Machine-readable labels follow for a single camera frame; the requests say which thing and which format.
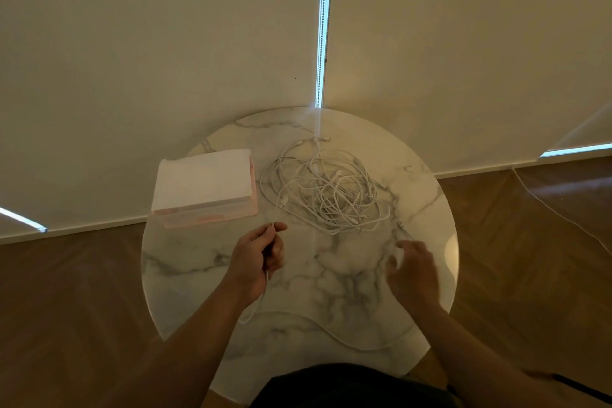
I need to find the person's left hand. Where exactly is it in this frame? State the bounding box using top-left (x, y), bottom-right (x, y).
top-left (221, 222), bottom-right (289, 309)

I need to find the person's right hand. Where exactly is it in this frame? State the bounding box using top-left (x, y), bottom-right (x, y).
top-left (384, 239), bottom-right (442, 316)

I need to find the long white cable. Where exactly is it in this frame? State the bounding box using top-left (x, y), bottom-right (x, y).
top-left (238, 221), bottom-right (417, 352)

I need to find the pink white storage box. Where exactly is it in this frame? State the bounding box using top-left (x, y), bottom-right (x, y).
top-left (150, 149), bottom-right (259, 230)

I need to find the tangle of white cables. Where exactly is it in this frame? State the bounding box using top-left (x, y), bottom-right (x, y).
top-left (259, 137), bottom-right (392, 235)

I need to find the person's right forearm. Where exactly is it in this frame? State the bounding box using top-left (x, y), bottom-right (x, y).
top-left (411, 302), bottom-right (570, 408)

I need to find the person's left forearm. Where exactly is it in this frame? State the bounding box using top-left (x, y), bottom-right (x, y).
top-left (95, 283), bottom-right (249, 408)

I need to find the person's black clothing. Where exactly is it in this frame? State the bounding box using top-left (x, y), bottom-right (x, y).
top-left (248, 363), bottom-right (460, 408)

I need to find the beige roller blind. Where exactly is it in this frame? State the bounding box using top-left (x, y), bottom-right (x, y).
top-left (315, 0), bottom-right (612, 179)
top-left (0, 0), bottom-right (322, 244)

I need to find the thin white floor cord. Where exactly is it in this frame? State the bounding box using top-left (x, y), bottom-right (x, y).
top-left (511, 167), bottom-right (612, 256)

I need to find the black cord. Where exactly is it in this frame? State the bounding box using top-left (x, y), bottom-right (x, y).
top-left (552, 373), bottom-right (612, 404)

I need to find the blind bead chain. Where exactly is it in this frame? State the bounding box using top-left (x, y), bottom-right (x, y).
top-left (314, 0), bottom-right (335, 108)

